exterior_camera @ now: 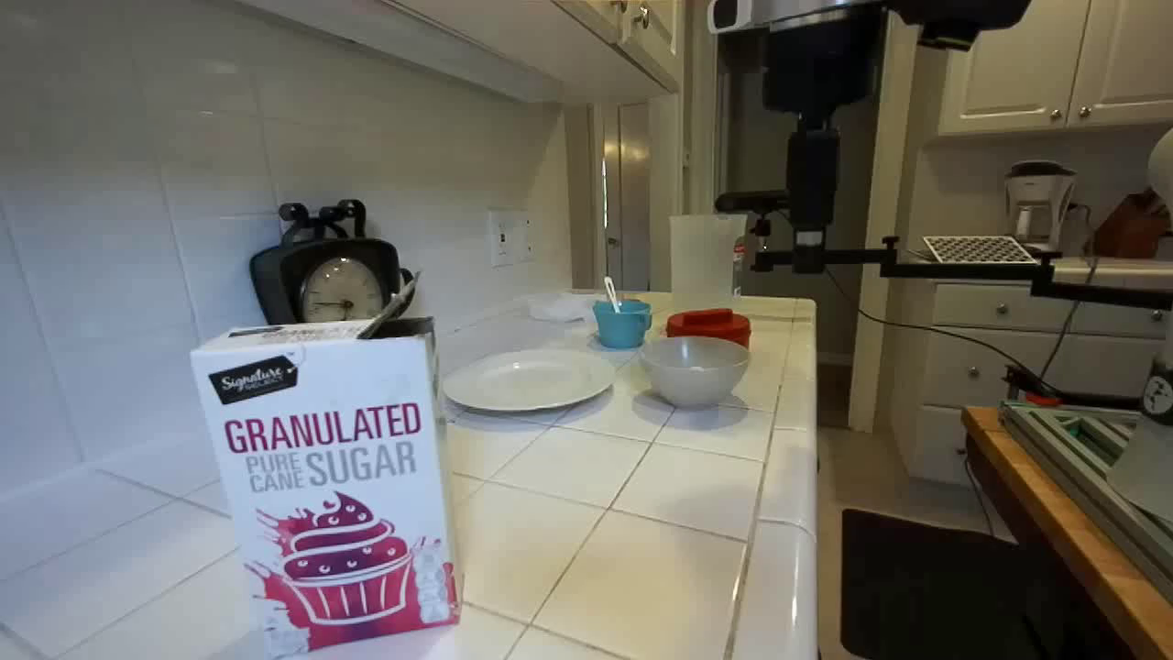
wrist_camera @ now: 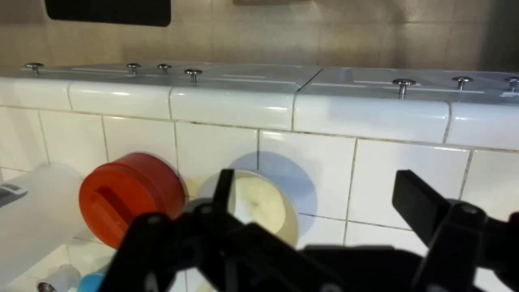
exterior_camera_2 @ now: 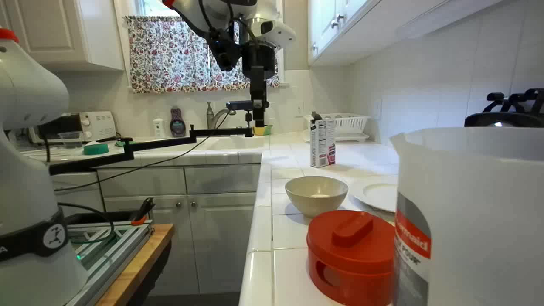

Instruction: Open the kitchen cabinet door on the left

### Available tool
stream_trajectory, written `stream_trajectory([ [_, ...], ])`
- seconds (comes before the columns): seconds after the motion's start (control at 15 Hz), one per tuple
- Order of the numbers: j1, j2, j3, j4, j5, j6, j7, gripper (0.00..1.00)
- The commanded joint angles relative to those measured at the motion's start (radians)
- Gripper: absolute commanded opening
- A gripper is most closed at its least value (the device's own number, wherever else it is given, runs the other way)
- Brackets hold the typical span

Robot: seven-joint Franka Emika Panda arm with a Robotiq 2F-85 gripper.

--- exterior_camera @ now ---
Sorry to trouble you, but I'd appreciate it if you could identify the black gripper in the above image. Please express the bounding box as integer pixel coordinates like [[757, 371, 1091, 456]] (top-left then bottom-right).
[[763, 22, 881, 250]]

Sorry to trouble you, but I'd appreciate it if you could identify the white interior door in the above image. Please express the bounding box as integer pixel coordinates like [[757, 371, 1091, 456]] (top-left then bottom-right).
[[592, 103, 661, 299]]

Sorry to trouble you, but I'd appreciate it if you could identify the white cabinet door chrome knob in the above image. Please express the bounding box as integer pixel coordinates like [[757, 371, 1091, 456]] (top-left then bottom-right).
[[616, 0, 685, 93]]

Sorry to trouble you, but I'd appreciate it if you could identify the cream lower cabinet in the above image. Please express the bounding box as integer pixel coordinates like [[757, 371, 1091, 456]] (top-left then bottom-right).
[[888, 279, 1173, 492]]

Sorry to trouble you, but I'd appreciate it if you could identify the cream cabinet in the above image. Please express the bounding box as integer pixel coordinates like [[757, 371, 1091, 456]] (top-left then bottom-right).
[[888, 279, 1173, 492], [931, 0, 1173, 139]]

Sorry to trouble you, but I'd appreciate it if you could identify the cream upper cabinet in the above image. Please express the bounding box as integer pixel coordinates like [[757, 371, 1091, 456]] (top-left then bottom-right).
[[931, 0, 1173, 139]]

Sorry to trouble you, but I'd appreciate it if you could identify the black kitchen scale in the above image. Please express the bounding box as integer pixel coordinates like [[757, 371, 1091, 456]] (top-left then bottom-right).
[[245, 200, 416, 330]]

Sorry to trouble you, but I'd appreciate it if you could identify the white plastic pitcher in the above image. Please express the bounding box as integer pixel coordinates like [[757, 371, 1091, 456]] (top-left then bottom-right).
[[668, 213, 748, 301]]

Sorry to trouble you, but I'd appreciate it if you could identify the red round lidded container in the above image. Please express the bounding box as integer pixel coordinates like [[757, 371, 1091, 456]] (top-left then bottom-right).
[[664, 305, 754, 349]]

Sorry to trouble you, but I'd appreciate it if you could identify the white grid rack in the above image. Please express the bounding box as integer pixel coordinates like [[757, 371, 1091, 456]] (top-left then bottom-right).
[[919, 233, 1046, 268]]

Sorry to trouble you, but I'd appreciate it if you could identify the white ceramic bowl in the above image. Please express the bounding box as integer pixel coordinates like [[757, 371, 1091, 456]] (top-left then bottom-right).
[[636, 334, 754, 411]]

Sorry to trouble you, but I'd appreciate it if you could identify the white coffee maker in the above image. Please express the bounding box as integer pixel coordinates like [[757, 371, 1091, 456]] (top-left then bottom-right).
[[999, 162, 1080, 253]]

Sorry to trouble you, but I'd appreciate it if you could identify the blue cup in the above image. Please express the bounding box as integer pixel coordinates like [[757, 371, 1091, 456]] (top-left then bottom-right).
[[589, 299, 657, 354]]

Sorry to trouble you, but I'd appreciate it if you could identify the clear plastic bag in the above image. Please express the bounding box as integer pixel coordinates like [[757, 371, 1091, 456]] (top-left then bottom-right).
[[525, 290, 602, 330]]

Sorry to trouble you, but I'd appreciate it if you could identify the white power outlet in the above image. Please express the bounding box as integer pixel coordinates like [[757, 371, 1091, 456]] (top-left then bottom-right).
[[484, 208, 518, 268]]

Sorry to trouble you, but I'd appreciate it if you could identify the brown knife block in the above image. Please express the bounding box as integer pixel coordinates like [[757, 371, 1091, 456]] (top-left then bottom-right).
[[1090, 189, 1173, 264]]

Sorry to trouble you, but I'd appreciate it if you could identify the white dinner plate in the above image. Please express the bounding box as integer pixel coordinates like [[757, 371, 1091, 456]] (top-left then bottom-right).
[[440, 349, 618, 417]]

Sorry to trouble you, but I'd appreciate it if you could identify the grey green device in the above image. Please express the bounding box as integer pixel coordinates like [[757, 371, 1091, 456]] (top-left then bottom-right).
[[996, 398, 1173, 598]]

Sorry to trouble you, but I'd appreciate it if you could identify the black floor mat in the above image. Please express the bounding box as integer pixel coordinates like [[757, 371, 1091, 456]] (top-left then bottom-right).
[[840, 505, 1084, 660]]

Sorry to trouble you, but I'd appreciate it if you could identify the wooden table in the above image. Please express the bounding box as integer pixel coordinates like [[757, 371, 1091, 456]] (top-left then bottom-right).
[[959, 405, 1173, 660]]

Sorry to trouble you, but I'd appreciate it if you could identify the granulated sugar box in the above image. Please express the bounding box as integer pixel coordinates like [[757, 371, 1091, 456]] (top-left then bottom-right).
[[188, 321, 465, 660]]

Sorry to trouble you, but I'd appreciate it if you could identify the black stereo camera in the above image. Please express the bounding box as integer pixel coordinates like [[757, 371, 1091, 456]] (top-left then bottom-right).
[[710, 189, 792, 222]]

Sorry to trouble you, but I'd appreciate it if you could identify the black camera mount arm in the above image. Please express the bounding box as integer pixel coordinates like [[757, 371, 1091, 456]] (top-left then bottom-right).
[[745, 213, 1173, 312]]

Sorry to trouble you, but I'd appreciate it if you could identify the black cable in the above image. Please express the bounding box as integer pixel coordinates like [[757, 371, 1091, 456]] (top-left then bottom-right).
[[840, 272, 1091, 398]]

